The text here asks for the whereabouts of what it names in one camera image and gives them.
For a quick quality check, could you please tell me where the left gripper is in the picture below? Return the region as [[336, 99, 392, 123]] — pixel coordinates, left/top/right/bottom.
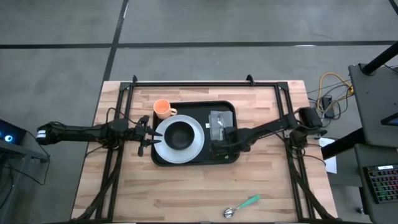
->
[[123, 114, 164, 157]]

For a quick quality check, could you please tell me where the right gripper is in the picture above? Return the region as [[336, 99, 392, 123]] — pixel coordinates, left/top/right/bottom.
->
[[210, 125, 250, 159]]

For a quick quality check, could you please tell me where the grey cloth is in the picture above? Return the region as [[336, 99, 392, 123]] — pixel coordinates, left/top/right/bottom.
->
[[208, 110, 234, 142]]

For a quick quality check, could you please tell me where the black bowl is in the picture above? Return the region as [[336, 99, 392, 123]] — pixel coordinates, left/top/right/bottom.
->
[[163, 121, 196, 151]]

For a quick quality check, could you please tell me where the white round plate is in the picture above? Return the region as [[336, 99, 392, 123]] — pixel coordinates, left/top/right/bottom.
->
[[153, 114, 206, 165]]

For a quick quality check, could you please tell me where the orange mug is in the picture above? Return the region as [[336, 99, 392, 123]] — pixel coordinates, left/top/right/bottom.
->
[[153, 98, 178, 121]]

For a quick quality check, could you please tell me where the spoon with green handle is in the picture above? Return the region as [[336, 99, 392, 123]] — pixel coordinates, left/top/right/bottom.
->
[[223, 194, 261, 219]]

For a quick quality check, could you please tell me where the black plastic tray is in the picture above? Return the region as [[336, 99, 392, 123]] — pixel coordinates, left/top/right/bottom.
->
[[150, 100, 242, 167]]

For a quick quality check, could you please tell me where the white paper sheet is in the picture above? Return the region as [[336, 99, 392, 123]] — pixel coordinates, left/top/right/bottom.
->
[[318, 136, 338, 175]]

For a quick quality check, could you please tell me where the black power adapter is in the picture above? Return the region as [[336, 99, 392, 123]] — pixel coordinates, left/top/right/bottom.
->
[[321, 95, 336, 119]]

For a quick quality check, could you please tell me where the black device with blue light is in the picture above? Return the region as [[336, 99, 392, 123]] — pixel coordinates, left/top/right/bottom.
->
[[0, 118, 35, 153]]

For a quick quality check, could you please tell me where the dark keyboard desk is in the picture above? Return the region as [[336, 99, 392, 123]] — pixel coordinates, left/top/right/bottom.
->
[[354, 144, 398, 224]]

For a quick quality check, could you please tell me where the dark equipment cart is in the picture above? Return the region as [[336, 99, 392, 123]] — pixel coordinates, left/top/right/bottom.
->
[[0, 139, 51, 224]]

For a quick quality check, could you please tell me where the grey side desk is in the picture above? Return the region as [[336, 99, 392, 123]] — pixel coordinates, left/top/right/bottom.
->
[[348, 62, 398, 149]]

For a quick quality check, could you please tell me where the backlit keyboard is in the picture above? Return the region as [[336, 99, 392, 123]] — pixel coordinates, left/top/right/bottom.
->
[[363, 164, 398, 205]]

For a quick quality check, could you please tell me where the dark tablet screen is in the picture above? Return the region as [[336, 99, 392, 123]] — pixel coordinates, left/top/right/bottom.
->
[[380, 112, 398, 127]]

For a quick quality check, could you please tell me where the black pole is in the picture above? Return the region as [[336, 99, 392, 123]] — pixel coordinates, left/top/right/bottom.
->
[[361, 40, 398, 76]]

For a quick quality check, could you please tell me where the black aluminium table frame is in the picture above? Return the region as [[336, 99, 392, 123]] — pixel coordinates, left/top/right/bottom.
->
[[73, 74, 341, 224]]

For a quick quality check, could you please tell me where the yellow cable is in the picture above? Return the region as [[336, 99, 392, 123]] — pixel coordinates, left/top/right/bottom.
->
[[316, 72, 355, 114]]

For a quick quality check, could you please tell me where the black cable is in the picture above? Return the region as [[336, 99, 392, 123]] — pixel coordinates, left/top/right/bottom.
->
[[307, 80, 354, 123]]

